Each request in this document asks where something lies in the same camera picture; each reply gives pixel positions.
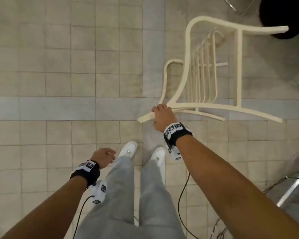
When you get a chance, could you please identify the grey trousers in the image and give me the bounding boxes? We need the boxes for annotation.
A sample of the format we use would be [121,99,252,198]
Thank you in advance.
[76,155,188,239]

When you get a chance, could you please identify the black round stool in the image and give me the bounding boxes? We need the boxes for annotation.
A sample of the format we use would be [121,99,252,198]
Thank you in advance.
[259,0,299,40]

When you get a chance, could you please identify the thin black camera cable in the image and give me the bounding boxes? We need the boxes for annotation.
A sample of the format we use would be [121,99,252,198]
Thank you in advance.
[177,172,198,239]
[72,195,96,239]

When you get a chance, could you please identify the person's left hand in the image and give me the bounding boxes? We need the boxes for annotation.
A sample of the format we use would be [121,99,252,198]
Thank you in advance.
[90,148,116,169]

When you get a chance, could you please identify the tangle of floor cables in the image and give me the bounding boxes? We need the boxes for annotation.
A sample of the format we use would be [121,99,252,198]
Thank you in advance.
[209,216,231,239]

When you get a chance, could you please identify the cream wooden chair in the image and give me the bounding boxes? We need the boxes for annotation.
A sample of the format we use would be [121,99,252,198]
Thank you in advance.
[137,15,289,123]

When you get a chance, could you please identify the white shoe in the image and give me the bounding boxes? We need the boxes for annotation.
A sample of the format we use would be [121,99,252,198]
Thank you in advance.
[118,141,138,160]
[151,146,166,162]

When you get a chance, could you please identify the black wrist strap with markers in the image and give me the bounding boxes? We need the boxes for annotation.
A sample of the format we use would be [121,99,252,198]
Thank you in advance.
[69,160,100,187]
[164,122,193,148]

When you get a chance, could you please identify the shiny metal bar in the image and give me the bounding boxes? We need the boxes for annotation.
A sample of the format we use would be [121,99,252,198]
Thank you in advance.
[264,171,299,210]

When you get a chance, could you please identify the person's left forearm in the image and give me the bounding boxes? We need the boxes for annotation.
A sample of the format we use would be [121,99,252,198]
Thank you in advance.
[1,175,90,239]

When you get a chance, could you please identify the person's right forearm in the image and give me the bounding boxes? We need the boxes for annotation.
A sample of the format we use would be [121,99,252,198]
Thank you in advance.
[176,135,299,239]

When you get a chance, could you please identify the metal chair frame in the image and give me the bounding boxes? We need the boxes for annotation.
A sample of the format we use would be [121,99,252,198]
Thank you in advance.
[221,0,259,17]

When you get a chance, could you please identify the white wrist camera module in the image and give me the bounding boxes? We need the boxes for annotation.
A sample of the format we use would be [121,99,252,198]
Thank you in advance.
[167,144,182,161]
[92,180,107,205]

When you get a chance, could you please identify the person's right hand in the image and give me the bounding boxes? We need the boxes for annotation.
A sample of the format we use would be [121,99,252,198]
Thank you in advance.
[151,104,179,134]

